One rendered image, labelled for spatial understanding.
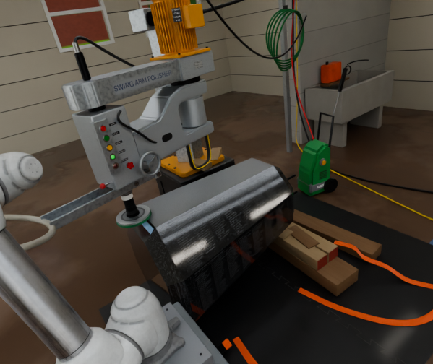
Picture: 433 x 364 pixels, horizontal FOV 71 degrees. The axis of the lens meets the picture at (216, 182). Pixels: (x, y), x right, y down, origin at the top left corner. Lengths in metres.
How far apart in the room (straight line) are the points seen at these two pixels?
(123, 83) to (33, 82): 6.11
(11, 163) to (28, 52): 6.92
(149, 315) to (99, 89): 1.07
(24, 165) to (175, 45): 1.31
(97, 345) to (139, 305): 0.16
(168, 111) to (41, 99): 6.04
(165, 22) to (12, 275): 1.57
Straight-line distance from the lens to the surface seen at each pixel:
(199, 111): 2.09
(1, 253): 0.90
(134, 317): 1.06
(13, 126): 7.80
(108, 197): 1.77
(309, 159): 3.48
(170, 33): 2.01
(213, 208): 2.01
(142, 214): 1.94
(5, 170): 0.93
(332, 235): 2.87
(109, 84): 1.66
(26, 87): 7.74
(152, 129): 1.82
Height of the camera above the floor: 1.88
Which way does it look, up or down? 27 degrees down
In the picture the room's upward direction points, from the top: 10 degrees counter-clockwise
